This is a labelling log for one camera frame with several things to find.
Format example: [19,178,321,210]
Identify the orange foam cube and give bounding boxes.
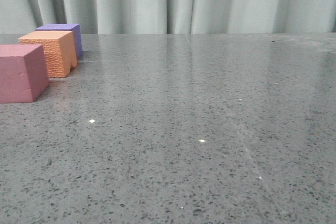
[18,30,78,78]

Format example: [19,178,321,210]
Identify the pale green curtain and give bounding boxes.
[1,0,335,34]

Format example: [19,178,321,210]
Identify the purple foam cube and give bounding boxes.
[35,23,83,59]

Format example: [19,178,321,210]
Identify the pink foam cube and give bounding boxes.
[1,44,49,103]

